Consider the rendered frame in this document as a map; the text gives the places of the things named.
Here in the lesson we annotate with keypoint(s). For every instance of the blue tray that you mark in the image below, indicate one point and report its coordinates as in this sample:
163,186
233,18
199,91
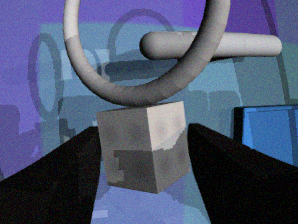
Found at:
271,129

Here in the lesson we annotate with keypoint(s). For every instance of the grey metal ring with block tab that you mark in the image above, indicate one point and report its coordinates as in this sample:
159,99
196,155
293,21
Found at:
144,144

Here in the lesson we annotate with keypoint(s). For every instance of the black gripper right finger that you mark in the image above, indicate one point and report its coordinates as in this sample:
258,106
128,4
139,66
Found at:
240,185

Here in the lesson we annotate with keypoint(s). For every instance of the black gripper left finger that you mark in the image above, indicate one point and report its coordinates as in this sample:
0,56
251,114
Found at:
60,188

